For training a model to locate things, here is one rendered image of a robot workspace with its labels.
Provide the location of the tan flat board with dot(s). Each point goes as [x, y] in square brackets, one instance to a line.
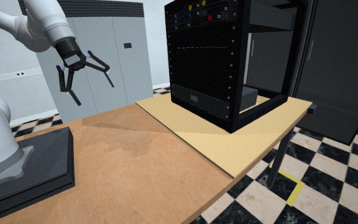
[231, 153]

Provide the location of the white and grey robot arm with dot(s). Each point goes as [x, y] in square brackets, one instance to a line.
[44, 26]

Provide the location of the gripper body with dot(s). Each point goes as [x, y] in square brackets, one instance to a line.
[66, 47]

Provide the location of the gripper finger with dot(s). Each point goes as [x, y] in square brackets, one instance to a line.
[105, 70]
[67, 89]

